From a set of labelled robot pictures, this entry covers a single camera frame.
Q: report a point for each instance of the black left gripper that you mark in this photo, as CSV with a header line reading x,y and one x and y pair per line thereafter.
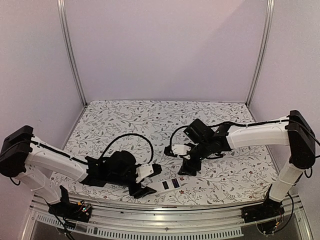
x,y
141,193

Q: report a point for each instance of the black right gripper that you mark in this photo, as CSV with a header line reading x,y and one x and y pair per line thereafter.
x,y
186,169

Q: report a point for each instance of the purple AAA battery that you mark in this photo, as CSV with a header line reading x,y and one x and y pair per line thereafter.
x,y
175,183

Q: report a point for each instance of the white remote control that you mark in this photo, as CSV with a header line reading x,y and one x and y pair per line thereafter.
x,y
164,186

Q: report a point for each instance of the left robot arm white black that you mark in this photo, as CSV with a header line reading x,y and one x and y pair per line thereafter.
x,y
23,154

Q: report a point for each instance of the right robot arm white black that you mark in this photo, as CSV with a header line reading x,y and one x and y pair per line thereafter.
x,y
291,130

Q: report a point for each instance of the floral patterned table mat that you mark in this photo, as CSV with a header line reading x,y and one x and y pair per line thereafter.
x,y
145,128

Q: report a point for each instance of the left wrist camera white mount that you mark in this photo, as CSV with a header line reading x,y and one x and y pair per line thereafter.
x,y
147,170

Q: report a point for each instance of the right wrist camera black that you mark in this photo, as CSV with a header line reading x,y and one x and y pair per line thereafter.
x,y
176,150

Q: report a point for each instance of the aluminium front rail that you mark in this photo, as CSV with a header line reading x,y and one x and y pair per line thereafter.
x,y
117,220

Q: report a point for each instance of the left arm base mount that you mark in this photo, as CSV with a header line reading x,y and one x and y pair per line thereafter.
x,y
80,211

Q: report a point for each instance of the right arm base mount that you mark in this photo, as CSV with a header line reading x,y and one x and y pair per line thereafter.
x,y
270,213

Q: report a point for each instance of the right aluminium frame post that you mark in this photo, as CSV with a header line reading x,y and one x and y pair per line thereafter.
x,y
262,51

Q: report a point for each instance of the aluminium frame post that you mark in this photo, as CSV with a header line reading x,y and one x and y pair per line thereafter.
x,y
61,6
262,51

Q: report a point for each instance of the left aluminium frame post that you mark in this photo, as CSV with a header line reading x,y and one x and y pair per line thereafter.
x,y
61,6

